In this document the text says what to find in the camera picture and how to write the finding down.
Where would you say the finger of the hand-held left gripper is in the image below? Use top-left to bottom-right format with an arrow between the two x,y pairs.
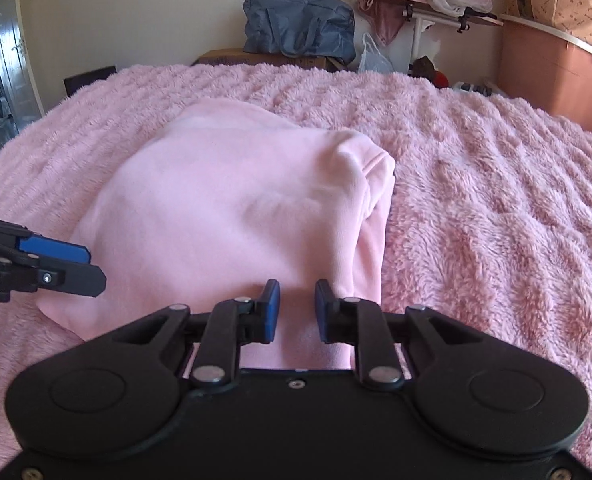
0,212 -> 90,266
0,254 -> 108,303

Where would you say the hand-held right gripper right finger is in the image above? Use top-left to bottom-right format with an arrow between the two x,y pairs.
315,279 -> 476,393

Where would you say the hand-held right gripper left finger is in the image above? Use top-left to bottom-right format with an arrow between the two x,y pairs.
111,279 -> 281,393

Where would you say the pink sweatshirt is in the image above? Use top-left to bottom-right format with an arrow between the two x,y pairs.
37,97 -> 397,372

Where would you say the black flat monitor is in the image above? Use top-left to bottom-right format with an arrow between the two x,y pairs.
63,65 -> 118,97

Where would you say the white door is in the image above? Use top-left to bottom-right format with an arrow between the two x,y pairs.
0,0 -> 45,121

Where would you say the pink fluffy blanket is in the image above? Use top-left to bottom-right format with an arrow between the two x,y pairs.
0,62 -> 592,476

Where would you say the small white plastic bag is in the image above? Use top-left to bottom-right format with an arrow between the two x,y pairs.
358,32 -> 395,75

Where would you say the cardboard box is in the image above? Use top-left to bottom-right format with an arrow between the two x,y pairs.
192,48 -> 344,73

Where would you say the red brown plush toy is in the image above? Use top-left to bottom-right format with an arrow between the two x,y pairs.
410,55 -> 451,89

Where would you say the white power strip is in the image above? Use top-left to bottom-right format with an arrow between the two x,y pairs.
453,79 -> 501,97

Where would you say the blue-grey fabric bag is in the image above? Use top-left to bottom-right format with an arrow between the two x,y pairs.
242,0 -> 357,66

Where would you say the pink hanging cloth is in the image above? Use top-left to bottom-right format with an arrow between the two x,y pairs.
358,0 -> 413,49

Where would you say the large pink storage bin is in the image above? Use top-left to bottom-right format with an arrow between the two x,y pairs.
496,14 -> 592,142

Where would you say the pink-top side table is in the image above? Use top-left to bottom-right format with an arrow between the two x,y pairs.
376,0 -> 504,78

